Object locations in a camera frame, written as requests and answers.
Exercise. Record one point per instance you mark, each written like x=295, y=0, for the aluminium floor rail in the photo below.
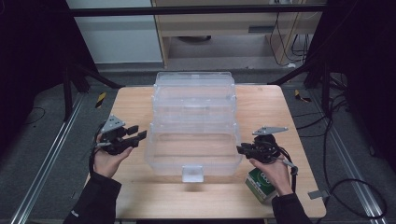
x=46, y=161
x=348, y=161

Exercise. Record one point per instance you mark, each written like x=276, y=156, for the green carton box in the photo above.
x=258, y=186

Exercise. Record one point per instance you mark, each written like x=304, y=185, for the black horizontal bar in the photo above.
x=186, y=10

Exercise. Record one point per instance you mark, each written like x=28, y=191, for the white cabinet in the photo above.
x=118, y=40

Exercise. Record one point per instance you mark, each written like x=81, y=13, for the black curtain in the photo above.
x=367, y=62
x=28, y=62

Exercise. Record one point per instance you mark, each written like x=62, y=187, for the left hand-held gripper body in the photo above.
x=113, y=141

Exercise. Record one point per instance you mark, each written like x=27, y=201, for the black stand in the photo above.
x=325, y=90
x=67, y=93

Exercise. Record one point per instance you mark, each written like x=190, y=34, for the grey tape strip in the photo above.
x=318, y=194

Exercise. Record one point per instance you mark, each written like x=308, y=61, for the wooden desk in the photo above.
x=218, y=26

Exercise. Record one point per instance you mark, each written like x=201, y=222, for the yellow and black floor tape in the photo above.
x=100, y=100
x=300, y=96

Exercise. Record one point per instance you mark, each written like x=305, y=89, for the clear plastic storage box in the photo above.
x=193, y=130

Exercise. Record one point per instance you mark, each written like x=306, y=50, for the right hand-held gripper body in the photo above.
x=264, y=149

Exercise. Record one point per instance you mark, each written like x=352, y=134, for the person's right hand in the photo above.
x=277, y=177

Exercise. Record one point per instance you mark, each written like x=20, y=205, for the person's left hand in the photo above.
x=107, y=163

